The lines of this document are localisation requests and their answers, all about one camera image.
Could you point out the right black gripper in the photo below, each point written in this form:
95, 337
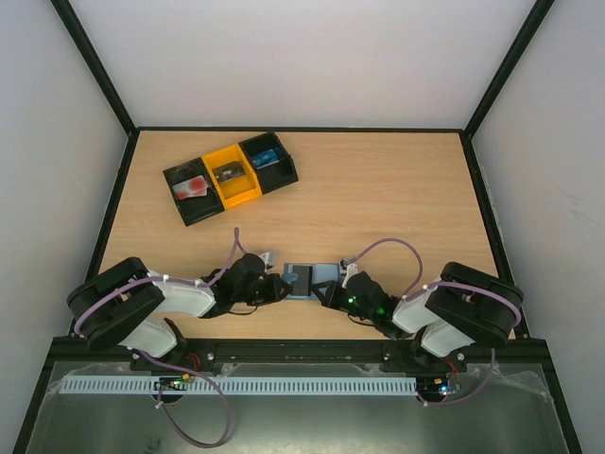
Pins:
332, 293

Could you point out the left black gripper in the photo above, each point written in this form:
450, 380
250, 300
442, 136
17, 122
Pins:
275, 282

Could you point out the grey card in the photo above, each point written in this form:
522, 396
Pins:
303, 280

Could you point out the teal leather card holder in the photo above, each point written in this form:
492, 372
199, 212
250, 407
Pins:
321, 272

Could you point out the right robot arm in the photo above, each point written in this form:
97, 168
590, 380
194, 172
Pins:
461, 307

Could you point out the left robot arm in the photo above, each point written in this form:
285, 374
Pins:
119, 306

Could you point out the brown VIP card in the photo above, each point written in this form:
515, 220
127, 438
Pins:
228, 172

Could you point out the blue card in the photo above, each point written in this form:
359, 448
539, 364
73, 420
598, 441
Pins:
267, 157

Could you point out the white red-dot card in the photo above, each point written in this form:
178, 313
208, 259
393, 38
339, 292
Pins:
192, 188

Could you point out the yellow bin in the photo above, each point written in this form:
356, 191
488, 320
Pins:
239, 190

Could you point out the right black bin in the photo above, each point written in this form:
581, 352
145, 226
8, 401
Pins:
273, 177

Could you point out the black bin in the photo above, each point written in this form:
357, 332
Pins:
196, 209
273, 177

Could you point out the left black bin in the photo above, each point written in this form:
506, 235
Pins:
196, 209

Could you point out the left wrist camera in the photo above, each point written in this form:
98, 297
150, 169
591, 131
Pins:
269, 258

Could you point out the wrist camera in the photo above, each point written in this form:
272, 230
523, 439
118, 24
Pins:
347, 269
269, 258

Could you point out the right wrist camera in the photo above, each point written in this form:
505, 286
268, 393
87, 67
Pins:
347, 269

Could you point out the slotted cable duct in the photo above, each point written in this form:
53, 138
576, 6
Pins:
135, 385

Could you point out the black metal frame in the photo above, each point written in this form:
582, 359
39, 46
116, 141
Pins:
61, 346

